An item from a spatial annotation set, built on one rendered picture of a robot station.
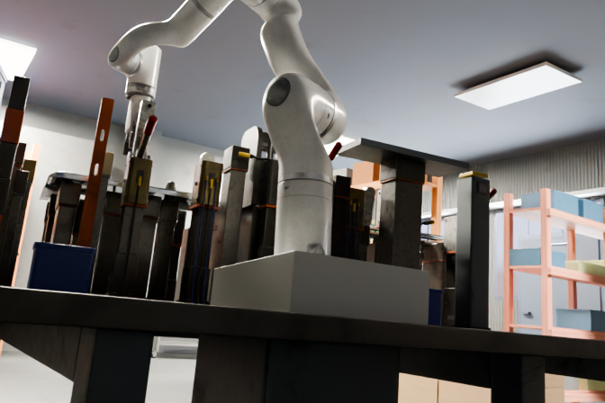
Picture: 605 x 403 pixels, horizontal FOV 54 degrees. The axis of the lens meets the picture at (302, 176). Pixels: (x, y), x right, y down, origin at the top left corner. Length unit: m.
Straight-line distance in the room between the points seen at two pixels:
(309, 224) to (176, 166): 8.86
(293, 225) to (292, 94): 0.27
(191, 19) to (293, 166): 0.64
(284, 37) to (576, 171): 7.99
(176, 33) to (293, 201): 0.70
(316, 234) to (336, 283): 0.19
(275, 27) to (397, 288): 0.68
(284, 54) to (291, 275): 0.60
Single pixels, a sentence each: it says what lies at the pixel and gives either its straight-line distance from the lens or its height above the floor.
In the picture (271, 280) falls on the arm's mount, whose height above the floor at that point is 0.75.
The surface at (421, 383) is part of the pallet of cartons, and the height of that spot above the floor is 0.34.
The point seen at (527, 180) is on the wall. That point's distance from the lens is 9.65.
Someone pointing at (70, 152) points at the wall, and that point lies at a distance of 8.81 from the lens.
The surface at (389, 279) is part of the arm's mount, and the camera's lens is 1.13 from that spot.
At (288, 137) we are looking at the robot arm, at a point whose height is 1.06.
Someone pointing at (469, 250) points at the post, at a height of 0.92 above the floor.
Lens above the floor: 0.69
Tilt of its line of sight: 13 degrees up
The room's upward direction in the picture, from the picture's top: 5 degrees clockwise
